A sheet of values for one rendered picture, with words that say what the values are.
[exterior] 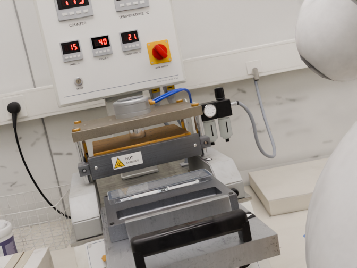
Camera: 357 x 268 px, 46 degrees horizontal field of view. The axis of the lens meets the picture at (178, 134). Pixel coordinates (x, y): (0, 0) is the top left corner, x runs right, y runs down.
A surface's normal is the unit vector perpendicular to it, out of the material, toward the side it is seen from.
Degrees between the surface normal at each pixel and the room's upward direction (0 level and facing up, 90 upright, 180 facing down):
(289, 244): 0
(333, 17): 74
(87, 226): 90
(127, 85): 90
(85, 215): 40
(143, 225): 90
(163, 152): 90
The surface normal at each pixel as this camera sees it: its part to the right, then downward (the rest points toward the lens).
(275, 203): 0.02, 0.17
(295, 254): -0.18, -0.97
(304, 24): -0.94, -0.24
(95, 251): 0.11, -0.29
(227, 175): 0.00, -0.65
